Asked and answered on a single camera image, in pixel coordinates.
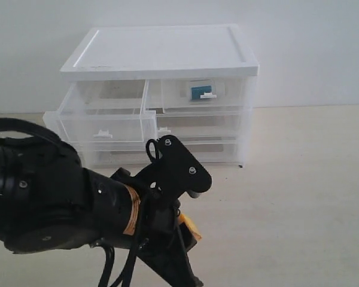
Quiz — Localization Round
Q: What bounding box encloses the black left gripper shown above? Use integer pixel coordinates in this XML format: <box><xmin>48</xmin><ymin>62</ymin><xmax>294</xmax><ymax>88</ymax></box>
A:
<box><xmin>111</xmin><ymin>168</ymin><xmax>203</xmax><ymax>287</ymax></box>

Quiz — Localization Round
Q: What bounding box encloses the yellow cheese block sponge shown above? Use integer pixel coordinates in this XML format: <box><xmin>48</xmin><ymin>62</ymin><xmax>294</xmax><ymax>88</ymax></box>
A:
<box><xmin>178</xmin><ymin>213</ymin><xmax>202</xmax><ymax>242</ymax></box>

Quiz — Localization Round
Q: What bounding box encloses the white capped blue bottle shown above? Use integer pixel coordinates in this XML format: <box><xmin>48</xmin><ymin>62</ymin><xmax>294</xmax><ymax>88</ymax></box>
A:
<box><xmin>186</xmin><ymin>79</ymin><xmax>226</xmax><ymax>102</ymax></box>

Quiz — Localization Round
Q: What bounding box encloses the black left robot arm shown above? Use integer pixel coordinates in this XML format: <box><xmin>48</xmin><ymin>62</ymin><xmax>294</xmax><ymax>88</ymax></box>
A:
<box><xmin>0</xmin><ymin>135</ymin><xmax>211</xmax><ymax>286</ymax></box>

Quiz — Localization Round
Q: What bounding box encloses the clear middle wide drawer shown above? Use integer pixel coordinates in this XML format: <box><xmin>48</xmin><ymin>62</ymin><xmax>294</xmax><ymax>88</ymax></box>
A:
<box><xmin>156</xmin><ymin>114</ymin><xmax>246</xmax><ymax>141</ymax></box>

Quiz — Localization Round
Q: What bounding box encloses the white plastic drawer cabinet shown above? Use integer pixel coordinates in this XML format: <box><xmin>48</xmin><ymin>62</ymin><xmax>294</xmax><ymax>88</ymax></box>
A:
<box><xmin>59</xmin><ymin>23</ymin><xmax>261</xmax><ymax>168</ymax></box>

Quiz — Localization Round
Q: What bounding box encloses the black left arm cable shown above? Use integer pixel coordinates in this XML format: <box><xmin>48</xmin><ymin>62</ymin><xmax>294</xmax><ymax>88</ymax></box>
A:
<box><xmin>0</xmin><ymin>118</ymin><xmax>192</xmax><ymax>287</ymax></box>

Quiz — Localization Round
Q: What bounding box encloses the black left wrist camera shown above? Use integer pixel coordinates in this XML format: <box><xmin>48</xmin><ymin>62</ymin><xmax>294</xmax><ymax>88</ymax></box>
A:
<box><xmin>141</xmin><ymin>135</ymin><xmax>212</xmax><ymax>204</ymax></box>

